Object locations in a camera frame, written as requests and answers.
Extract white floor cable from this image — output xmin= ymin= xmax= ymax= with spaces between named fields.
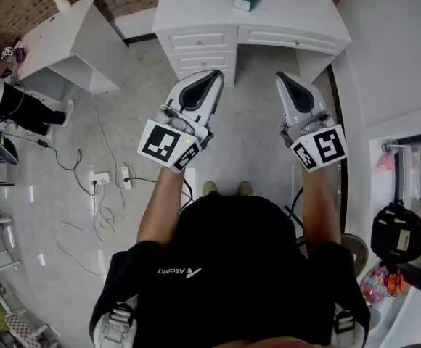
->
xmin=89 ymin=92 xmax=128 ymax=232
xmin=53 ymin=185 xmax=110 ymax=278

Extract gray left harness strap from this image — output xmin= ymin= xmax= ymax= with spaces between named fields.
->
xmin=97 ymin=298 xmax=139 ymax=348

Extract white low cabinet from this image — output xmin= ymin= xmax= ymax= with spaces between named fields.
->
xmin=12 ymin=0 xmax=130 ymax=94

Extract white power strip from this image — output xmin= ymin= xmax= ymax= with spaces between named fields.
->
xmin=88 ymin=171 xmax=111 ymax=187

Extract pink hanging item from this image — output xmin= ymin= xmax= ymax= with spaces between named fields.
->
xmin=376 ymin=152 xmax=397 ymax=174

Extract orange item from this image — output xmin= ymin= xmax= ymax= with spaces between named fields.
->
xmin=388 ymin=268 xmax=412 ymax=297

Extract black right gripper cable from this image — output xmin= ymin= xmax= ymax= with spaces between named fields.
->
xmin=284 ymin=188 xmax=306 ymax=239

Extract black bag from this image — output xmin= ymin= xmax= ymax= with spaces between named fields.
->
xmin=370 ymin=201 xmax=421 ymax=265

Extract person's right forearm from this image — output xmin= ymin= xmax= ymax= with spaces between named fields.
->
xmin=300 ymin=163 xmax=343 ymax=248

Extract white desk with drawers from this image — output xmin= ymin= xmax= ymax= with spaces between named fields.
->
xmin=152 ymin=0 xmax=353 ymax=88

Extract gray right harness strap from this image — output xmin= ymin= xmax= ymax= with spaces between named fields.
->
xmin=331 ymin=302 xmax=364 ymax=348

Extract checked cloth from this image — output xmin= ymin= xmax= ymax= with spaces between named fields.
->
xmin=4 ymin=313 xmax=44 ymax=348

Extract white power strips with cables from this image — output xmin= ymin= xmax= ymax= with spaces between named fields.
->
xmin=117 ymin=164 xmax=134 ymax=191

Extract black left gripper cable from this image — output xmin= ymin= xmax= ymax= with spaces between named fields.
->
xmin=131 ymin=175 xmax=195 ymax=214

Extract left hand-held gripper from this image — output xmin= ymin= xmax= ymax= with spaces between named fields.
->
xmin=136 ymin=69 xmax=226 ymax=175

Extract person's black shirt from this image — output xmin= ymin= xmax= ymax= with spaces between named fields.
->
xmin=89 ymin=194 xmax=372 ymax=348

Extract colourful snack packet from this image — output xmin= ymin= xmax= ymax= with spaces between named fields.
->
xmin=359 ymin=266 xmax=393 ymax=307

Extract gray round stool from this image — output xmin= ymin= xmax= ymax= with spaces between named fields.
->
xmin=340 ymin=233 xmax=370 ymax=279

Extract white drawer with knob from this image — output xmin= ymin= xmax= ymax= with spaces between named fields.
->
xmin=166 ymin=30 xmax=234 ymax=52
xmin=175 ymin=51 xmax=234 ymax=73

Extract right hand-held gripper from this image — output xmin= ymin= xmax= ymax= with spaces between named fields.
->
xmin=274 ymin=71 xmax=349 ymax=174

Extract wide white desk drawer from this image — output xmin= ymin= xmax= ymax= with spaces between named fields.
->
xmin=248 ymin=28 xmax=343 ymax=54

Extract gray harness strap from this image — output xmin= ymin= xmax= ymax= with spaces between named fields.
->
xmin=331 ymin=302 xmax=364 ymax=348
xmin=97 ymin=298 xmax=139 ymax=348

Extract person's left forearm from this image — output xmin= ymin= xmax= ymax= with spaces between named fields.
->
xmin=136 ymin=165 xmax=197 ymax=247

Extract black floor cable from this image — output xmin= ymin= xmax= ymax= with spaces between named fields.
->
xmin=45 ymin=142 xmax=98 ymax=197

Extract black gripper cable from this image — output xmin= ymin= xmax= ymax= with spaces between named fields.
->
xmin=131 ymin=175 xmax=195 ymax=214
xmin=284 ymin=188 xmax=306 ymax=239

